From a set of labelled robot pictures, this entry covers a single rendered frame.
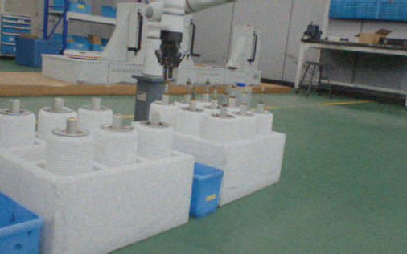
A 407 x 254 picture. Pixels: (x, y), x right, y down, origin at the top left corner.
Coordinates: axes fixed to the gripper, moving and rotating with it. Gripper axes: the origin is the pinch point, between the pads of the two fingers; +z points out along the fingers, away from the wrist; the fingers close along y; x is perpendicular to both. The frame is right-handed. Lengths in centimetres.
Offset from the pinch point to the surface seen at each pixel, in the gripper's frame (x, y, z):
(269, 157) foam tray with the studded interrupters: -22.1, -30.0, 24.4
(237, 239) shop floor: 19, -48, 35
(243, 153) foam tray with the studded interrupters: -4.1, -31.2, 20.4
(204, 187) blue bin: 16.7, -34.2, 26.4
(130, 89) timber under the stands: -137, 179, 31
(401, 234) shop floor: -22, -75, 35
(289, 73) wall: -528, 240, 14
